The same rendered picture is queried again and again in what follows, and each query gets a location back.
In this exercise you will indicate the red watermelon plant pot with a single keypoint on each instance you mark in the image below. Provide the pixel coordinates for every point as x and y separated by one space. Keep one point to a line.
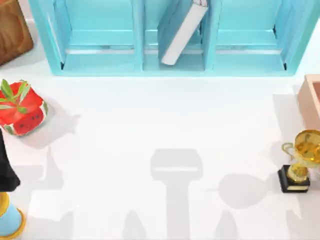
23 112

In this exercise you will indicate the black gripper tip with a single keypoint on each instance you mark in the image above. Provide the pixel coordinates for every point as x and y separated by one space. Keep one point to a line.
7 172

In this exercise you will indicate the salmon-coloured shallow box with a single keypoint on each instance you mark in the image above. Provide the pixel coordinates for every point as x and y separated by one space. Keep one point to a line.
308 102

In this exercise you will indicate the wooden cupboard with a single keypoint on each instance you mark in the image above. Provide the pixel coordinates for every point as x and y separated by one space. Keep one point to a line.
11 35

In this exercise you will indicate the blue and white book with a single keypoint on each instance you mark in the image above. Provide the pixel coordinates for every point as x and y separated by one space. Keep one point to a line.
183 35

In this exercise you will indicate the gold trophy with black base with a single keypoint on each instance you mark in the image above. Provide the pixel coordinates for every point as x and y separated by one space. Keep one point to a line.
303 160

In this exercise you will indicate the light blue rack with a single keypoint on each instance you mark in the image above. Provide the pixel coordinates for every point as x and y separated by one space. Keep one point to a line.
100 62

